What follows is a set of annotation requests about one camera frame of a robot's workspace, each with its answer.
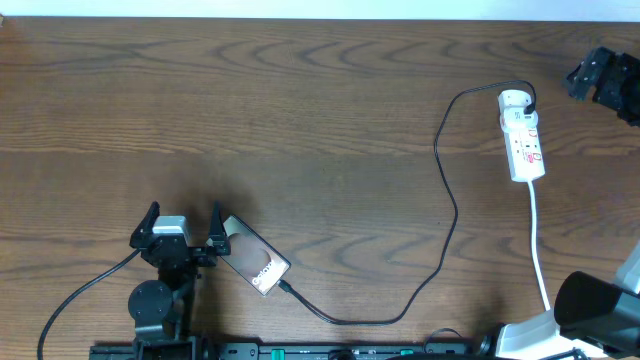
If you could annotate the white USB charger plug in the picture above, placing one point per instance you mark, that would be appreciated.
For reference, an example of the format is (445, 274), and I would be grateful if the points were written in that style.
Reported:
(514, 119)

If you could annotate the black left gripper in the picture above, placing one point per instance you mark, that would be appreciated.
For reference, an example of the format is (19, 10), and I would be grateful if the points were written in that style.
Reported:
(201, 253)

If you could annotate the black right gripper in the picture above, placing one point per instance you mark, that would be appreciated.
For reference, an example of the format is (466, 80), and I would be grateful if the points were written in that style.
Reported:
(624, 68)

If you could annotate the white power strip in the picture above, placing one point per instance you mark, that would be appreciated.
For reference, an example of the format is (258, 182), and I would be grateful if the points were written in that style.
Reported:
(523, 149)

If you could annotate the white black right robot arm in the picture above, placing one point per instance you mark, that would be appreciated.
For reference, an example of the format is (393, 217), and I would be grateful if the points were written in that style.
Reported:
(590, 318)

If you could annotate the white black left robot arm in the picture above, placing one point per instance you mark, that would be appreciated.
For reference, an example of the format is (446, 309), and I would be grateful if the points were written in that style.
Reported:
(162, 308)

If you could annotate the Galaxy S25 Ultra smartphone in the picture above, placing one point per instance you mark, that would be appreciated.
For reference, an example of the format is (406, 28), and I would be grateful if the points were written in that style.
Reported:
(254, 259)

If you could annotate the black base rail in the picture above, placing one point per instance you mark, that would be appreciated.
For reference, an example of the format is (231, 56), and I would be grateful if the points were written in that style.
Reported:
(253, 351)

